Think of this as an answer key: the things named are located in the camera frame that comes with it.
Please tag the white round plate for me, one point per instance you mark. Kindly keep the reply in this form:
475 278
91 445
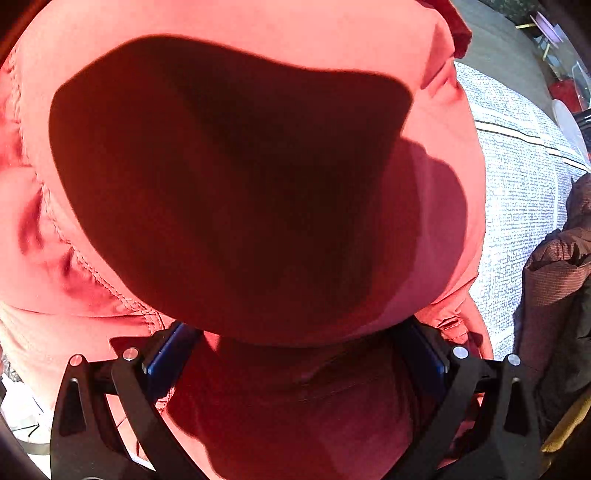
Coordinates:
570 127

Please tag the grey sofa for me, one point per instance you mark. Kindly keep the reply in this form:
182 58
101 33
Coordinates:
498 55

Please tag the white sheet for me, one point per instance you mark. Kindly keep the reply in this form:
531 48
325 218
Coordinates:
23 415

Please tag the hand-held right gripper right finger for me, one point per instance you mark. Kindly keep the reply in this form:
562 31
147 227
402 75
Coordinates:
427 362

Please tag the blue-grey woven blanket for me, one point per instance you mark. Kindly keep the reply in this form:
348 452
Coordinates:
517 207

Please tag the purple round object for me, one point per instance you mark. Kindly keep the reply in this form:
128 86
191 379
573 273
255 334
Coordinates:
547 23

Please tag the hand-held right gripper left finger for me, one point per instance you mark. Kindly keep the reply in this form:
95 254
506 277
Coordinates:
168 355

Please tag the red zip-up jacket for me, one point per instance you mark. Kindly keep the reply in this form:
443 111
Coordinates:
277 69

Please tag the red translucent object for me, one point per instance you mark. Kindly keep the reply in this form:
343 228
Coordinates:
564 90

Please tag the brown puffer jacket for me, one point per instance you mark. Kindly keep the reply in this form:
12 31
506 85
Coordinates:
558 286

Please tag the yellow cloth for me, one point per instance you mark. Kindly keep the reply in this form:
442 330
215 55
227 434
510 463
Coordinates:
568 424

